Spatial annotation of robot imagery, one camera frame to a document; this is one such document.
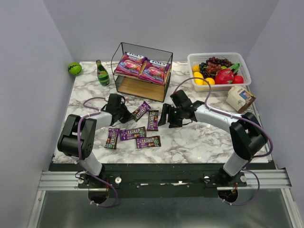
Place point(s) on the red dragon fruit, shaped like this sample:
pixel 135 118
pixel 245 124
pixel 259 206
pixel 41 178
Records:
pixel 224 76

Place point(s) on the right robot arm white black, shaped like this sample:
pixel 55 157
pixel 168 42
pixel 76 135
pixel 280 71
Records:
pixel 247 136

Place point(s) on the green glass bottle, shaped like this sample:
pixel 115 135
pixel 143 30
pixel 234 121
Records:
pixel 102 74

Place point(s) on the white plastic fruit basket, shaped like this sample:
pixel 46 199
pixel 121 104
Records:
pixel 239 68

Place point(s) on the red apple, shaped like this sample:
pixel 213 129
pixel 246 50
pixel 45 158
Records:
pixel 238 79

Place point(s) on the aluminium rail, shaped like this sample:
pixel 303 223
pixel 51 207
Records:
pixel 66 181

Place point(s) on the dark grape bunch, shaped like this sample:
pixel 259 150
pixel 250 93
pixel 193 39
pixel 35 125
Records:
pixel 211 66

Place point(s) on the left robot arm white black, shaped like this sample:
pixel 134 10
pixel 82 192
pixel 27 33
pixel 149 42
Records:
pixel 77 136

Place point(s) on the purple Fox's candy bag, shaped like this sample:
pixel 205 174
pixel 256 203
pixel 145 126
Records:
pixel 155 72
pixel 130 64

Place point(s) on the black mounting base plate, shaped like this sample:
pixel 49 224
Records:
pixel 170 180

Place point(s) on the black wire wooden shelf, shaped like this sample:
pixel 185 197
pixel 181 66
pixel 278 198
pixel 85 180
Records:
pixel 142 71

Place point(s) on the purple m&m's bag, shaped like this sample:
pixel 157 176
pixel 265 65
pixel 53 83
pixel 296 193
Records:
pixel 146 142
pixel 133 133
pixel 140 111
pixel 111 142
pixel 152 120

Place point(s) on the green ball toy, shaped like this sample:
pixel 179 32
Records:
pixel 75 69

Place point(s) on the orange fruit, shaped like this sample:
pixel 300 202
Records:
pixel 209 80

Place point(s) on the yellow mango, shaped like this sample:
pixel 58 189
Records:
pixel 198 78

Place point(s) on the yellow small fruit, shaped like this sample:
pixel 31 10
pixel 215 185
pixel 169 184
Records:
pixel 196 68

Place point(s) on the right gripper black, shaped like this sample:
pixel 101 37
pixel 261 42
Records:
pixel 171 116

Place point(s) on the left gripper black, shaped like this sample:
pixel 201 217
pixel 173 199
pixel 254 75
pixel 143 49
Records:
pixel 125 114

